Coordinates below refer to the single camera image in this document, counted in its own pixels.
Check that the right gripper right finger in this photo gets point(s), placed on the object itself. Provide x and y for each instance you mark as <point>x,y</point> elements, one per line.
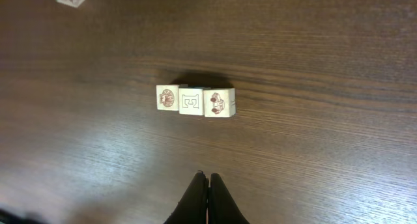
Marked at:
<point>222,208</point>

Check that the shell picture Q block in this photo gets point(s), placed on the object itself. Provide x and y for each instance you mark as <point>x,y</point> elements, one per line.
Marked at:
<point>167,97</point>

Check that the car picture yellow block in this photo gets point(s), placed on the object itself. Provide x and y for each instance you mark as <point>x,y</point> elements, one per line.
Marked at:
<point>220,103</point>

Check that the letter E L block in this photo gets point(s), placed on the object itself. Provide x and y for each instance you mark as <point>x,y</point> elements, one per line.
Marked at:
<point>191,100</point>

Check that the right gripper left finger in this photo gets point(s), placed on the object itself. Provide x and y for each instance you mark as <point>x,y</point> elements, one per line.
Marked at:
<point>192,207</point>

